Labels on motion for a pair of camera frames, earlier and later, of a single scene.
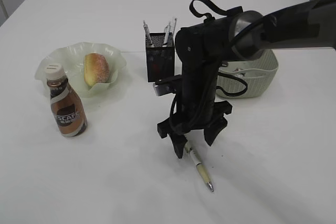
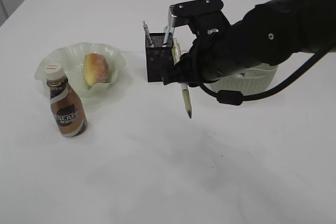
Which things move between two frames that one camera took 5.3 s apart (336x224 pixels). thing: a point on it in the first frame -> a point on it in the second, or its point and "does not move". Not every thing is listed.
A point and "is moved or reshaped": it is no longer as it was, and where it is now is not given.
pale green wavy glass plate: (72, 56) does not move
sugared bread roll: (96, 69) does not move
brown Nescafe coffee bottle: (69, 115) does not move
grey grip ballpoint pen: (149, 42) does not move
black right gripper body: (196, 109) -> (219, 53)
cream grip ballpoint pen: (199, 166) is moved or reshaped
